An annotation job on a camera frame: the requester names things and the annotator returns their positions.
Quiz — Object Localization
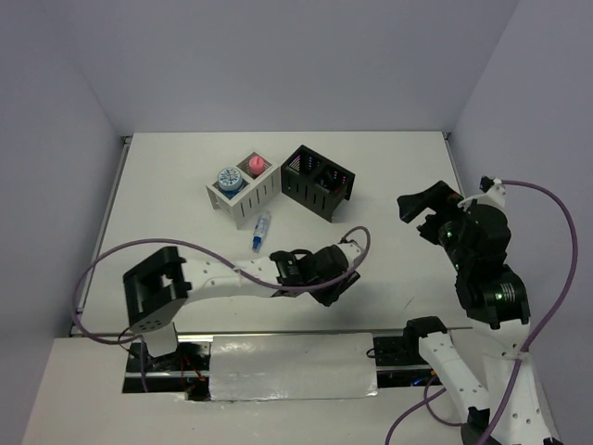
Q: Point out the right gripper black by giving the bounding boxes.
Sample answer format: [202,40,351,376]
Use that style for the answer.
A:
[396,177,468,266]

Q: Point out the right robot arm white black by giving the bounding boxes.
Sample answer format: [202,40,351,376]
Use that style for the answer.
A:
[397,178,559,444]

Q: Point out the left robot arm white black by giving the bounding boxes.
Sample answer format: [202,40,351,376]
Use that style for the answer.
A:
[123,241,364,370]

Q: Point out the clear blue-capped glue tube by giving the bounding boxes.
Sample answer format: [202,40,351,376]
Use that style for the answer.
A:
[252,210,271,253]

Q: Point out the black two-slot organizer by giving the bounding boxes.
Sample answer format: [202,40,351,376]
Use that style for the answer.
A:
[281,145,356,223]

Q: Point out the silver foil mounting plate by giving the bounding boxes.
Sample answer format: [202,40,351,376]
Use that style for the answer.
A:
[122,331,453,402]

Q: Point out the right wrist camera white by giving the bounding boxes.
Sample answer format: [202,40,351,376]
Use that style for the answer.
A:
[458,176,506,211]

